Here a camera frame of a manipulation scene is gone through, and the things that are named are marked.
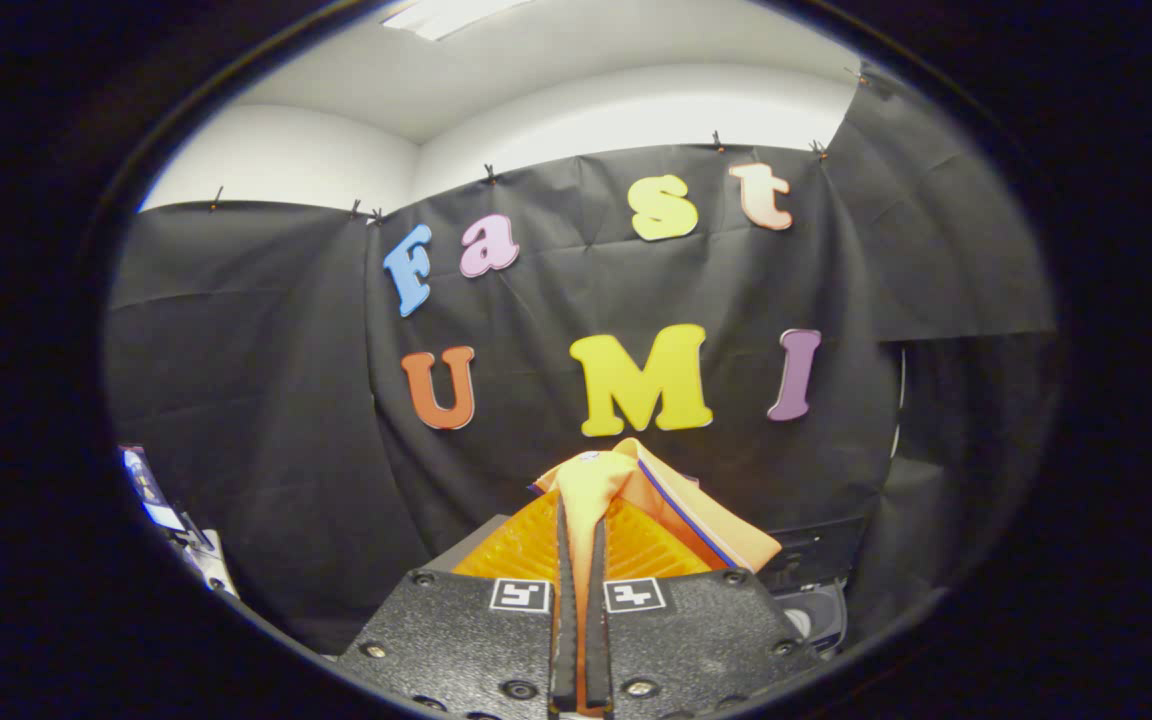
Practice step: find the dark grey washing machine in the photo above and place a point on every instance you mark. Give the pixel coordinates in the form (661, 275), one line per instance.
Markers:
(816, 610)

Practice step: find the blue white object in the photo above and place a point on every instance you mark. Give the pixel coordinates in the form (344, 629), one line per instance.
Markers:
(161, 500)

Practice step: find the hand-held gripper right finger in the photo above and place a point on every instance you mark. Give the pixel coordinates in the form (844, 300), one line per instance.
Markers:
(596, 640)

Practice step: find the orange yellow shirt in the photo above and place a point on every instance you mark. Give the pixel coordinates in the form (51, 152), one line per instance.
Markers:
(596, 480)

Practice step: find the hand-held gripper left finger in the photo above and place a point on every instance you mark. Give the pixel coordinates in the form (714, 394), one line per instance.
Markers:
(564, 640)

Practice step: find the black backdrop cloth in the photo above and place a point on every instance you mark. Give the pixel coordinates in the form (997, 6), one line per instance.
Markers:
(286, 400)

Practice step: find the dark washing machine lid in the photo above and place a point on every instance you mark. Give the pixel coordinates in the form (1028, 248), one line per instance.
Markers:
(821, 550)

